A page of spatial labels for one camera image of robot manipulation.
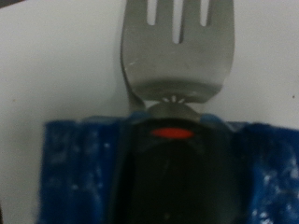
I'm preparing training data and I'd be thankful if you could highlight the silver toaster oven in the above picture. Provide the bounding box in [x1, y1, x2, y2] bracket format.
[0, 0, 299, 224]

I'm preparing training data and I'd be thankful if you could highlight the fork with blue grip block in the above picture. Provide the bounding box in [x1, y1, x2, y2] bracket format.
[36, 0, 299, 224]

